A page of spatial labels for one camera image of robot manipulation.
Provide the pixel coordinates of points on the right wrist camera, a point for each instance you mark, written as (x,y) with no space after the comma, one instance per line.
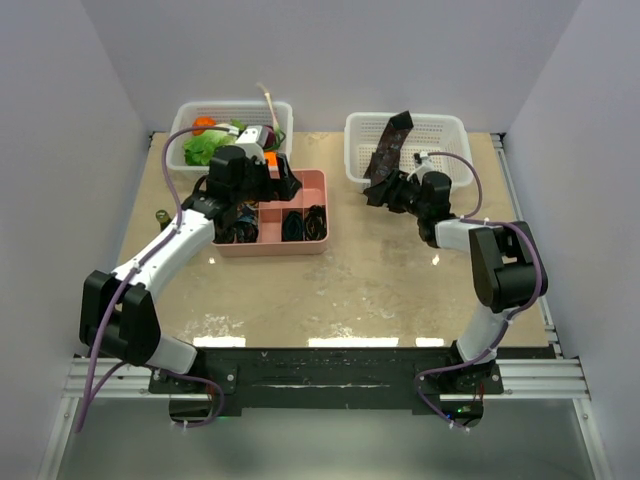
(423,165)

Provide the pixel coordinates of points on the purple onion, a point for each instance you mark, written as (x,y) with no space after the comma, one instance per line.
(274,138)

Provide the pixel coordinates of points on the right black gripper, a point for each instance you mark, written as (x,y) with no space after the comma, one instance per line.
(390,190)

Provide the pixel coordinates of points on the green onion stalk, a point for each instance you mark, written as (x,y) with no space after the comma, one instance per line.
(268,98)

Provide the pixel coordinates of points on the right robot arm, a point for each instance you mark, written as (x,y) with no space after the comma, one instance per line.
(507,272)

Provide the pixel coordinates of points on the orange front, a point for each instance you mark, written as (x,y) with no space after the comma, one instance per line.
(272,163)

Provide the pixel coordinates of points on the rolled black orange tie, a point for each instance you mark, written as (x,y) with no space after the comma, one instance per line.
(315,223)

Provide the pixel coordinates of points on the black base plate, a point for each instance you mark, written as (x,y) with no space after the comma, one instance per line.
(235,379)

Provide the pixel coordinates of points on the green lettuce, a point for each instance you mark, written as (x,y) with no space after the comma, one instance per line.
(199,149)

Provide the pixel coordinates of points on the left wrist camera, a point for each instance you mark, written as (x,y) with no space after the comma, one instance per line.
(253,140)

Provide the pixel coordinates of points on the rolled dark blue tie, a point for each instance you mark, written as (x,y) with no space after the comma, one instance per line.
(246,227)

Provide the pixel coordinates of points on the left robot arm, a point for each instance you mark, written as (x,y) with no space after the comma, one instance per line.
(118,316)

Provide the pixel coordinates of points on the aluminium frame rail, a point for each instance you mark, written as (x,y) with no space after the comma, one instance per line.
(521,379)

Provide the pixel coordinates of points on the orange tomato back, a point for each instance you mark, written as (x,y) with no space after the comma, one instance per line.
(201,124)

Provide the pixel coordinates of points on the brown patterned tie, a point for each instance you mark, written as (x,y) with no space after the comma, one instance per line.
(386,157)

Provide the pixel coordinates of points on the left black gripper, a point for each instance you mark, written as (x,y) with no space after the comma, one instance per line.
(282,189)

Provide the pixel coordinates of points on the pink divided organizer tray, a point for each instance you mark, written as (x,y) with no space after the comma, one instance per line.
(271,215)

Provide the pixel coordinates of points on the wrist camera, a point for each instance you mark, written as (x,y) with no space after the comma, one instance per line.
(423,165)
(253,140)

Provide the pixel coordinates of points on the white empty basket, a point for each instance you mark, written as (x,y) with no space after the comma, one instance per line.
(442,134)

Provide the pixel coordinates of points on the green glass bottle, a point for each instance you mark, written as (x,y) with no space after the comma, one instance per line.
(163,219)

